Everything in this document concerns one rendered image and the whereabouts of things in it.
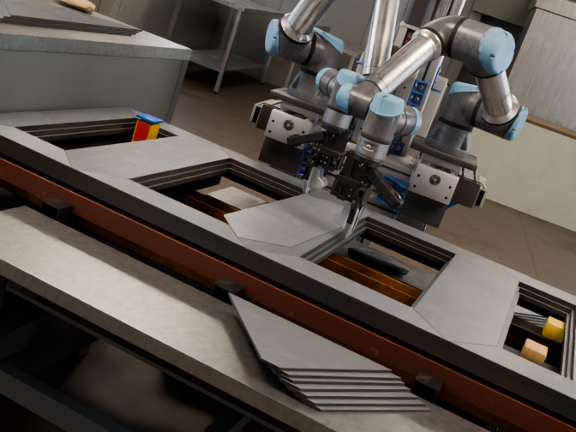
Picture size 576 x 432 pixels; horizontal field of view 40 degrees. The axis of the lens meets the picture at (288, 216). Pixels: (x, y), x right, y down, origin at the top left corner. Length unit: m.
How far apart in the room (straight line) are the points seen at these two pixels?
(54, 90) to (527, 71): 7.37
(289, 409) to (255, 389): 0.06
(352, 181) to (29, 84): 0.90
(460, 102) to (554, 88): 6.65
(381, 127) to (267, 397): 0.77
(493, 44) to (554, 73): 7.04
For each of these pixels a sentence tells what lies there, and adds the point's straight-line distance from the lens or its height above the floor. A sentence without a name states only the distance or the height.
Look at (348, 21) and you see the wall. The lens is 10.83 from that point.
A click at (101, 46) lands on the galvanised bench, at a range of 2.43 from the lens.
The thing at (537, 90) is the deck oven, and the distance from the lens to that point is 9.22.
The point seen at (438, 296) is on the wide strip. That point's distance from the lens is 1.79.
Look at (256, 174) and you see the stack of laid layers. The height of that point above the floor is 0.84.
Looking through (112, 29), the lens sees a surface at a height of 1.06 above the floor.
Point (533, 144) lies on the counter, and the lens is 8.21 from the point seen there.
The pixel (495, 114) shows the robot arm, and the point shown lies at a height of 1.21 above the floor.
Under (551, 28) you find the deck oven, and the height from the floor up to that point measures 1.80.
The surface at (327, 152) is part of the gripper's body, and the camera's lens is 2.16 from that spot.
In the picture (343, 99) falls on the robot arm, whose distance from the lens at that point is 2.02.
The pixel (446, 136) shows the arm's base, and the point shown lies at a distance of 2.62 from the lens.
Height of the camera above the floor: 1.39
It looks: 16 degrees down
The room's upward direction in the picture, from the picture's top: 19 degrees clockwise
